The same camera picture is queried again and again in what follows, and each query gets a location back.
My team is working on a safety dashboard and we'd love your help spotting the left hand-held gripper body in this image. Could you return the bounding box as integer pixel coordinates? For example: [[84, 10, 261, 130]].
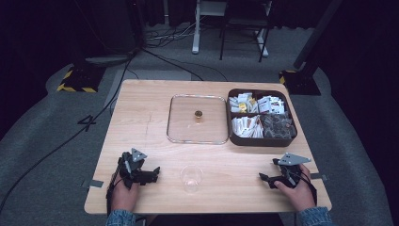
[[117, 147, 149, 190]]

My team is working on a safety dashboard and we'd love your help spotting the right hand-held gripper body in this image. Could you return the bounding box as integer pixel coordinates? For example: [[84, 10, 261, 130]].
[[271, 152, 312, 190]]

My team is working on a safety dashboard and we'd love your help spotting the person's right hand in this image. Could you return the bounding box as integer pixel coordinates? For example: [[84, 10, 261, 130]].
[[273, 163, 317, 213]]

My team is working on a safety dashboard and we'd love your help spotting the person's left hand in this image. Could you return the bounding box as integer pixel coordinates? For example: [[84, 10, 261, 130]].
[[110, 180, 141, 213]]

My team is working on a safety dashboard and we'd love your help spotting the grey tape strip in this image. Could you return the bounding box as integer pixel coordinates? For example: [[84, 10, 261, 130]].
[[81, 178, 104, 189], [310, 172, 329, 182]]

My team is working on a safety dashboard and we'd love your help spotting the brown compartment box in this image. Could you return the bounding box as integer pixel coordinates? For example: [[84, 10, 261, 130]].
[[226, 88, 298, 148]]

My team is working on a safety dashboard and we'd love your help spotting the clear plastic cup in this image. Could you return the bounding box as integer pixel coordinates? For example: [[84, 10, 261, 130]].
[[179, 165, 204, 194]]

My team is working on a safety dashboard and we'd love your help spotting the pile of dark grey packets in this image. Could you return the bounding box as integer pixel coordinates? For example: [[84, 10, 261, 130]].
[[261, 113, 297, 140]]

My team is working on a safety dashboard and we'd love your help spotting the pile of white red-print packets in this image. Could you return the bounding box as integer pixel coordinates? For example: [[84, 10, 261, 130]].
[[231, 114, 264, 139]]

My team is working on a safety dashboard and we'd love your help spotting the pile of white dark-print packets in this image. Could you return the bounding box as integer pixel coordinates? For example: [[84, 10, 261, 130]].
[[257, 95, 286, 115]]

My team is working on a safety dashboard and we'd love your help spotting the square glass lid gold knob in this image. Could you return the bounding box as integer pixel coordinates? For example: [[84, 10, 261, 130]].
[[166, 93, 231, 146]]

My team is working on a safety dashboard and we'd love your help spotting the pile of white yellow packets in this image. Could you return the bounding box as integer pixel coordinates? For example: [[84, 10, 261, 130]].
[[228, 91, 260, 114]]

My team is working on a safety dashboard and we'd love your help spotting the black stand yellow striped base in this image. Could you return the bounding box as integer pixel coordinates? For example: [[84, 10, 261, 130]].
[[278, 0, 344, 97], [56, 0, 107, 94]]

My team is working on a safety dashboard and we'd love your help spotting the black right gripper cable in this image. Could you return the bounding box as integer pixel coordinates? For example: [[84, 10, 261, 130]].
[[297, 171, 318, 206]]

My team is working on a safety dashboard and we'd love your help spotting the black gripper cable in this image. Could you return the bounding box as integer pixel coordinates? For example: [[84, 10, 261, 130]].
[[105, 158, 124, 218], [297, 171, 318, 206]]

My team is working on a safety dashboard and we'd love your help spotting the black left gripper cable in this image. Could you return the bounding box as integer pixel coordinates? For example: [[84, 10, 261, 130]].
[[105, 158, 124, 218]]

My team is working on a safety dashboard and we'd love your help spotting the long black floor cable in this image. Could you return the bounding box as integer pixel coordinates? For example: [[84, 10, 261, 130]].
[[0, 46, 230, 215]]

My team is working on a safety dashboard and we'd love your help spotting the bundle of floor cables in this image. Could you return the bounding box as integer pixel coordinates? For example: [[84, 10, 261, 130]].
[[144, 17, 201, 50]]

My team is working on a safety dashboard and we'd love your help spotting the black metal chair frame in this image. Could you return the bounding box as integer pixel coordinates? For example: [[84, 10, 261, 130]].
[[218, 0, 273, 63]]

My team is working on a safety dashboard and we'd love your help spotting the white desk leg frame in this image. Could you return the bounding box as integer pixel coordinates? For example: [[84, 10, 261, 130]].
[[191, 0, 270, 58]]

